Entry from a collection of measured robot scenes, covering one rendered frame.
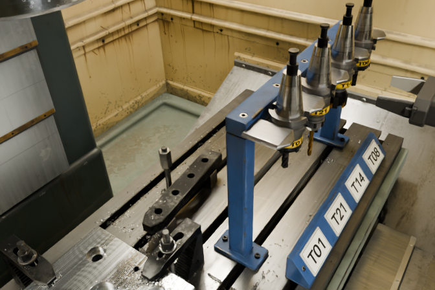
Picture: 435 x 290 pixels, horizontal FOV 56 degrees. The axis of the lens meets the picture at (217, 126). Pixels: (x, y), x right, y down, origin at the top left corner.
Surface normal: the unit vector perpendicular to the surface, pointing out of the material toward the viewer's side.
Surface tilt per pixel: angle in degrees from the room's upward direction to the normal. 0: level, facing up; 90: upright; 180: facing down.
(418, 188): 24
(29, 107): 88
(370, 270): 7
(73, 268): 0
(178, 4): 90
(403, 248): 8
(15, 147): 91
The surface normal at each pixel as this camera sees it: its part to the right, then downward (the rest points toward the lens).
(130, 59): 0.82, 0.31
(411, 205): -0.26, -0.54
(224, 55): -0.58, 0.49
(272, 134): -0.04, -0.81
